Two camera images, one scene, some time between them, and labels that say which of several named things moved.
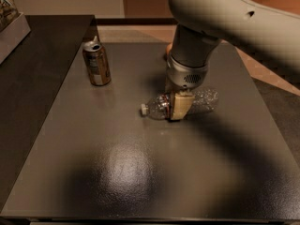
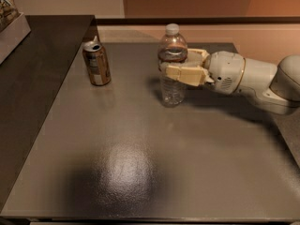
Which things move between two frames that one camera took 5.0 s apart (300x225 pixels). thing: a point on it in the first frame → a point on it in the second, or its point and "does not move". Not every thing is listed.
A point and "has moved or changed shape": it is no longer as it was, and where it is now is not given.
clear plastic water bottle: x=159 y=106 has moved or changed shape
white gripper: x=185 y=76 → x=225 y=69
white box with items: x=14 y=27 does not move
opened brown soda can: x=97 y=62 does not move
